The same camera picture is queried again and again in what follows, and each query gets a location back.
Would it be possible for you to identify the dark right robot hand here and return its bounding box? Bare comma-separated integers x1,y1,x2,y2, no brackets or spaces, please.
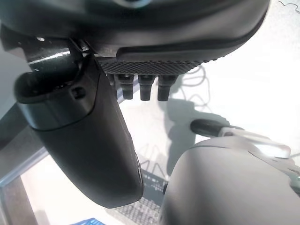
0,0,271,210

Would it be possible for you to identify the black robot foot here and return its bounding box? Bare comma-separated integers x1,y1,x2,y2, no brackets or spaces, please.
190,119,227,138

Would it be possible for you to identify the grey robot leg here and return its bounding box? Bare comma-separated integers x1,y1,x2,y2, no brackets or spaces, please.
161,126,300,225

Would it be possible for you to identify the blue ribbed object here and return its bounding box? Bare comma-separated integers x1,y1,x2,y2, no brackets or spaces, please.
74,217,106,225

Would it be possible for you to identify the thin grey floor cable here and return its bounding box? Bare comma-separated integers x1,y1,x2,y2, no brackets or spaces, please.
172,65,213,113

